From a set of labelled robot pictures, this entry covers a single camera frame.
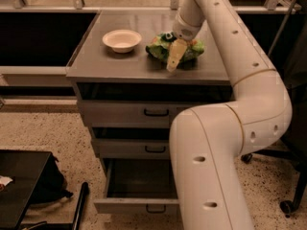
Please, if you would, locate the green rice chip bag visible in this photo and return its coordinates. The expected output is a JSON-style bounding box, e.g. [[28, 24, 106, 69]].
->
[[146, 32, 204, 62]]

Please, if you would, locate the grey top drawer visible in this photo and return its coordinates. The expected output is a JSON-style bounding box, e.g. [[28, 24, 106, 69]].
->
[[77, 82, 232, 128]]

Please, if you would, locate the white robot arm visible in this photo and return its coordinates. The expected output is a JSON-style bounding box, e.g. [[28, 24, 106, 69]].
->
[[169, 0, 292, 230]]

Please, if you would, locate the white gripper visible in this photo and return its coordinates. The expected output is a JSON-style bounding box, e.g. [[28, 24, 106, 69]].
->
[[167, 13, 202, 72]]

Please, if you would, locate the white paper bowl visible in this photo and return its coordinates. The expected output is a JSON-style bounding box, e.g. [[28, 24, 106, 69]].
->
[[102, 30, 142, 54]]

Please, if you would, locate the black office chair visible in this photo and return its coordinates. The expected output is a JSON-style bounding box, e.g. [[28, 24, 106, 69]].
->
[[241, 13, 307, 216]]

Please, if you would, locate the grey drawer cabinet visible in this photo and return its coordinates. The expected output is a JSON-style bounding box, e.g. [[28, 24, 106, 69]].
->
[[67, 11, 231, 168]]

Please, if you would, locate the metal diagonal rod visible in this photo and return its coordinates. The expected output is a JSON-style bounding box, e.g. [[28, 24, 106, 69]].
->
[[267, 0, 305, 58]]

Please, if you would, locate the grey bottom drawer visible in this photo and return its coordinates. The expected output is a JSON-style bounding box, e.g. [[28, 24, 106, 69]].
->
[[94, 159, 179, 215]]

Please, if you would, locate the white crumpled paper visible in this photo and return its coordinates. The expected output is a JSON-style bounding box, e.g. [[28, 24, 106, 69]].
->
[[0, 175, 13, 192]]

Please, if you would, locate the black backpack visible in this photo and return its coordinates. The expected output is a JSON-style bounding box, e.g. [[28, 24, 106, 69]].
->
[[30, 154, 73, 204]]

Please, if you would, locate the grey middle drawer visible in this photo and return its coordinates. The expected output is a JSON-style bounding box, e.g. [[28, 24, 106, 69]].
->
[[92, 127, 169, 159]]

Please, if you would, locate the grey drawer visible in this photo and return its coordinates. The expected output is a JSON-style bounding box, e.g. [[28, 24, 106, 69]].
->
[[77, 82, 232, 128], [92, 127, 169, 159], [94, 159, 179, 215]]

